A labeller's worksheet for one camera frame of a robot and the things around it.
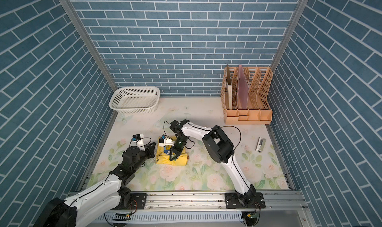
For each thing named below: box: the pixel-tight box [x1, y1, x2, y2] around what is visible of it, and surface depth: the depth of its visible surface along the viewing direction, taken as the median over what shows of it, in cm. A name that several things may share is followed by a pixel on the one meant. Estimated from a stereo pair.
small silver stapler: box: [254, 136, 267, 153], surface depth 95 cm
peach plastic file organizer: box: [220, 66, 274, 125], surface depth 107 cm
